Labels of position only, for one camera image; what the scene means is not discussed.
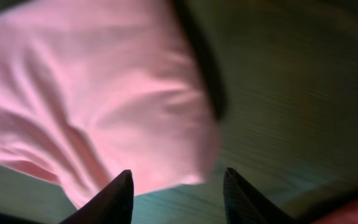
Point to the pink t-shirt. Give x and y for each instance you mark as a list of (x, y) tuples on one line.
[(91, 88)]

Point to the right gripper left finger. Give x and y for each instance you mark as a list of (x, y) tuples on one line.
[(112, 205)]

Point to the red printed t-shirt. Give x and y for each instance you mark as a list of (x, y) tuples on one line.
[(347, 214)]

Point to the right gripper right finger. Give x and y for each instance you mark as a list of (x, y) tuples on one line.
[(244, 204)]

